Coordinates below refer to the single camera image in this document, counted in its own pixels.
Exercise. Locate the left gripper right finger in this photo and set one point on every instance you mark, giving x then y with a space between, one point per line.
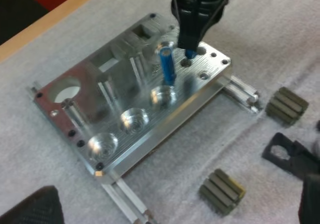
311 201

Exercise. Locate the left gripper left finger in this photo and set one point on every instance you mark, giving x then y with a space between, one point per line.
35 206

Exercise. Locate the bright blue cylinder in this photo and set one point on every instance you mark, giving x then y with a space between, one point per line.
191 54
167 64

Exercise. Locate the dark ribbed drum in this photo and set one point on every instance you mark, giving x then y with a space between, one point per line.
287 106

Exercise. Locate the metal plate on aluminium rails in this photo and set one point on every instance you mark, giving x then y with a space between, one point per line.
140 124

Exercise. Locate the flat black bracket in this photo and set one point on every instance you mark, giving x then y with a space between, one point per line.
287 154

